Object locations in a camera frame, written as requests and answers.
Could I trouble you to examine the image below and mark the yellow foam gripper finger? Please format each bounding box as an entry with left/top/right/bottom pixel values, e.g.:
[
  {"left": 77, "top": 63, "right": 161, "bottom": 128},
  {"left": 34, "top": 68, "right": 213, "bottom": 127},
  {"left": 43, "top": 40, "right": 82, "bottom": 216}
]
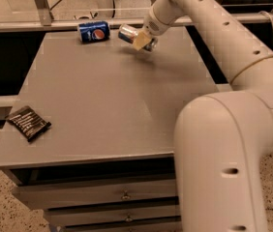
[{"left": 133, "top": 30, "right": 151, "bottom": 50}]

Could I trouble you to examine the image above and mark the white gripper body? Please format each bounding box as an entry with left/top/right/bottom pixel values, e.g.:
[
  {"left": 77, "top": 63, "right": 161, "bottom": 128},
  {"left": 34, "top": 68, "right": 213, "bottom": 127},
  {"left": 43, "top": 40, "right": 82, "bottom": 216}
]
[{"left": 143, "top": 0, "right": 184, "bottom": 37}]

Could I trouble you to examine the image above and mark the silver blue redbull can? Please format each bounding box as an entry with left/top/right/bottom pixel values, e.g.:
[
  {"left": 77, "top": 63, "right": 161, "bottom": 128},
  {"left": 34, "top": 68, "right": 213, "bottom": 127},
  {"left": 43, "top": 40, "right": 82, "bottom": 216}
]
[{"left": 118, "top": 24, "right": 158, "bottom": 51}]

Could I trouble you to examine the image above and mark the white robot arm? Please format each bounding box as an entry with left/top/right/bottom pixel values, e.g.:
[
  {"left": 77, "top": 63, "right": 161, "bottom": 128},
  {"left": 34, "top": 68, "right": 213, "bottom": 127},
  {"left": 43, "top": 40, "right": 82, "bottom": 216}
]
[{"left": 134, "top": 0, "right": 273, "bottom": 232}]

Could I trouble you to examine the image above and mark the blue pepsi can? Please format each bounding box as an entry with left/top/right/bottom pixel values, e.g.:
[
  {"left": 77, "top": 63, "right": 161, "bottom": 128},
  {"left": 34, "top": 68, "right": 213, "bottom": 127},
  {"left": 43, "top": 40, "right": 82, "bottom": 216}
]
[{"left": 77, "top": 21, "right": 110, "bottom": 44}]

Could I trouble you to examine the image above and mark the grey drawer cabinet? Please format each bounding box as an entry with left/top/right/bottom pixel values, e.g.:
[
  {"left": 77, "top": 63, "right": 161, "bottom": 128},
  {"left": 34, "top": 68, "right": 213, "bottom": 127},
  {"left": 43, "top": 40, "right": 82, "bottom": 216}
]
[{"left": 0, "top": 27, "right": 216, "bottom": 231}]

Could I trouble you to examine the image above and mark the black snack packet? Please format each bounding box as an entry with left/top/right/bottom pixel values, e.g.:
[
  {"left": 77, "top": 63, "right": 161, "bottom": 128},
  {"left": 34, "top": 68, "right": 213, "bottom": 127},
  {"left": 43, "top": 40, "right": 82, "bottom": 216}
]
[{"left": 6, "top": 105, "right": 51, "bottom": 142}]

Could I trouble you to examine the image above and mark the bottom grey drawer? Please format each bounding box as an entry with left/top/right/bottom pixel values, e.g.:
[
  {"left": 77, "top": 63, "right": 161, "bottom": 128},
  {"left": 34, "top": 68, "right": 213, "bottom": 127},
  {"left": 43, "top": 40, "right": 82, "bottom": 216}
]
[{"left": 63, "top": 220, "right": 182, "bottom": 232}]

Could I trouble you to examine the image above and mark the grey drawer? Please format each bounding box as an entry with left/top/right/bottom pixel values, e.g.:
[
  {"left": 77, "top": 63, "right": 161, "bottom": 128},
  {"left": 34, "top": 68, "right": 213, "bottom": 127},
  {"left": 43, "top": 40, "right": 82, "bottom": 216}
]
[
  {"left": 13, "top": 174, "right": 177, "bottom": 210},
  {"left": 63, "top": 220, "right": 182, "bottom": 232},
  {"left": 45, "top": 203, "right": 180, "bottom": 226}
]

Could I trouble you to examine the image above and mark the top grey drawer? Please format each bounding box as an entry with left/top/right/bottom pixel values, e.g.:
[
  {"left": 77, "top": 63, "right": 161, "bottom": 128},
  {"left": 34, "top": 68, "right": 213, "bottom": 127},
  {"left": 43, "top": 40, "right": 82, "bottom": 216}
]
[{"left": 13, "top": 174, "right": 177, "bottom": 210}]

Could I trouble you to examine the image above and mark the middle grey drawer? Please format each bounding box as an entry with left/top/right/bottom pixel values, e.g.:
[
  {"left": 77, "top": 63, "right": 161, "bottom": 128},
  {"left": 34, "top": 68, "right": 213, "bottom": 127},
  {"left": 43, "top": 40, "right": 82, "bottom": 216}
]
[{"left": 45, "top": 203, "right": 180, "bottom": 226}]

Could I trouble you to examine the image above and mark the metal railing frame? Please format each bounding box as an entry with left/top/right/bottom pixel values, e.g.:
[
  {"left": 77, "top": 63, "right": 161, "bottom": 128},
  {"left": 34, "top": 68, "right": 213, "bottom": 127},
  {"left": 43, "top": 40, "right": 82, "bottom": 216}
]
[{"left": 0, "top": 0, "right": 273, "bottom": 35}]

